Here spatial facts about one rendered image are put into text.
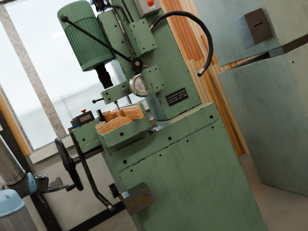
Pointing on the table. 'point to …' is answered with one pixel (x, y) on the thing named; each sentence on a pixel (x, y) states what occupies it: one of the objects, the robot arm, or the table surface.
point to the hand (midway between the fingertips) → (66, 186)
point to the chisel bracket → (114, 93)
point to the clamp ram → (100, 116)
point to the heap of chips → (120, 121)
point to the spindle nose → (103, 76)
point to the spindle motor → (79, 13)
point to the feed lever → (134, 63)
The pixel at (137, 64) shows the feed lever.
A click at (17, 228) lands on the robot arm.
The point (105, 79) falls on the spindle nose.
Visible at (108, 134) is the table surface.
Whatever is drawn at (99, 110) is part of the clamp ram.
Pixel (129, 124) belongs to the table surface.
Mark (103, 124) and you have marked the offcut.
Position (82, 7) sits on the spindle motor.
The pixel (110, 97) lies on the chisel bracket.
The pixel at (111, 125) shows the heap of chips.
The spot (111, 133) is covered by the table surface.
